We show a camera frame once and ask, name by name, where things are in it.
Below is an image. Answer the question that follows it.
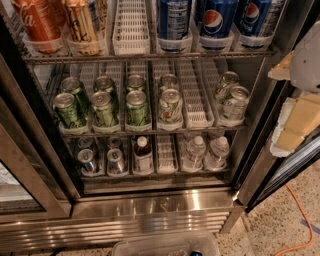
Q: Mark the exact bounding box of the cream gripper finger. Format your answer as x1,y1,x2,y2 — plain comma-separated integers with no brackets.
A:
270,93,320,157
268,51,293,81

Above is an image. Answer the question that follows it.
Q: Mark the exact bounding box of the orange soda can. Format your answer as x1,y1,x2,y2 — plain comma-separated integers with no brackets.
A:
62,0,101,56

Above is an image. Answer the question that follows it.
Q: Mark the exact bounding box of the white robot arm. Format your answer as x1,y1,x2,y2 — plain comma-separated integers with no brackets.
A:
268,21,320,157

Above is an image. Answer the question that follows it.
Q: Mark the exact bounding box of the silver can back right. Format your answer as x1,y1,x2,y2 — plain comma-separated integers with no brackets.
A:
214,71,239,104

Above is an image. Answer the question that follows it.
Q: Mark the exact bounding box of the fridge glass door right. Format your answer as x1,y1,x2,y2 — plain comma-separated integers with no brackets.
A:
244,89,320,214

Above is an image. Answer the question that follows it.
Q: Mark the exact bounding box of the silver can front right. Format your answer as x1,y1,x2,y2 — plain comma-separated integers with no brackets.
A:
220,86,249,121

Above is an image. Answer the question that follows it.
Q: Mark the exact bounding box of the blue Pepsi can right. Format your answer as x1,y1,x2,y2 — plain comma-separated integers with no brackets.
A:
234,0,285,49

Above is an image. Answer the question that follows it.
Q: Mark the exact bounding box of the blue pepsi can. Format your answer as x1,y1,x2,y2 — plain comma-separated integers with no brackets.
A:
234,0,285,49
156,0,192,52
199,0,238,51

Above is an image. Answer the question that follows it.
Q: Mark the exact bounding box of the blue Pepsi can middle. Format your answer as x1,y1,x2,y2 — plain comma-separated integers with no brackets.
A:
199,0,238,51

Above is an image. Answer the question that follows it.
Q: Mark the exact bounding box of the white green can back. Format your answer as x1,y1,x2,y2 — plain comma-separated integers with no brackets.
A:
158,73,179,94

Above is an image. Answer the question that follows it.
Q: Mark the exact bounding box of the white green can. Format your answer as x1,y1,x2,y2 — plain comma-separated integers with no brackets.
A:
159,89,183,127
158,73,179,94

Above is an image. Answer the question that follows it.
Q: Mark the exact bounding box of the white green can front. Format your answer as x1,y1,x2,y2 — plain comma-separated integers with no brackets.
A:
159,89,183,127

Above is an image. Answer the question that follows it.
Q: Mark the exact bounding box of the blue Pepsi can left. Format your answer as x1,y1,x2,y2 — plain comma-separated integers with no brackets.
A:
156,0,192,52

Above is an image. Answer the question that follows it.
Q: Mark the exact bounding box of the white empty can tray top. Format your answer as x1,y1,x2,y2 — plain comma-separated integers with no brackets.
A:
112,0,150,55

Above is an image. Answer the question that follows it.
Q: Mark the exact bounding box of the stainless steel fridge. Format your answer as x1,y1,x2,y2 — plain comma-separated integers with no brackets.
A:
0,0,319,252

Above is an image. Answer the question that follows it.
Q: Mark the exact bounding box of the silver blue can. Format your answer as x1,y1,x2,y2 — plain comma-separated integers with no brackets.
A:
107,148,127,177
107,137,123,150
78,137,95,150
77,149,98,174

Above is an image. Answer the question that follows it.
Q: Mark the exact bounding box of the silver blue can back left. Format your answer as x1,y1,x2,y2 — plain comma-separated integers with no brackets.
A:
78,137,95,150

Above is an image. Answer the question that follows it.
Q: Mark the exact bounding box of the green can back left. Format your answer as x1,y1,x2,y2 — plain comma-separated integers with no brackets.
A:
60,77,89,115

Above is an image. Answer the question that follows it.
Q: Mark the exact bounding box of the silver blue can front left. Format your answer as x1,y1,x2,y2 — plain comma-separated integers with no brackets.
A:
77,149,98,174

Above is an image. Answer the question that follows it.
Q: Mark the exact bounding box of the green can front left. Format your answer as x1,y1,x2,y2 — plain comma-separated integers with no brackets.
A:
53,93,86,129

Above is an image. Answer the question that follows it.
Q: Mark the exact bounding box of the red Coca-Cola can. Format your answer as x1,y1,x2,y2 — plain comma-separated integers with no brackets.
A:
10,0,61,54

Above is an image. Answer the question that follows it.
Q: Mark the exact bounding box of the clear water bottle right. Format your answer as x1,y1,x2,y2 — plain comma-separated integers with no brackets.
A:
204,136,230,171

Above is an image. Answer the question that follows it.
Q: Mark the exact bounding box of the clear water bottle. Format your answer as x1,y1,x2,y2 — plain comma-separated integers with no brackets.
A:
183,136,206,172
204,136,230,171

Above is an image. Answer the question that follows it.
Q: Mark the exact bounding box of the clear water bottle left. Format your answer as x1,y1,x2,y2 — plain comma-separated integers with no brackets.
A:
183,136,206,172

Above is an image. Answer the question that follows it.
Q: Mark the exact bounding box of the dark juice bottle white cap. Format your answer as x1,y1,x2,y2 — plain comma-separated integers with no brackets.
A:
134,136,153,175

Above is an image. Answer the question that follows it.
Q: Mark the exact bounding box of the orange extension cable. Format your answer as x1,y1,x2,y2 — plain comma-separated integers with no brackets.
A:
273,183,315,256

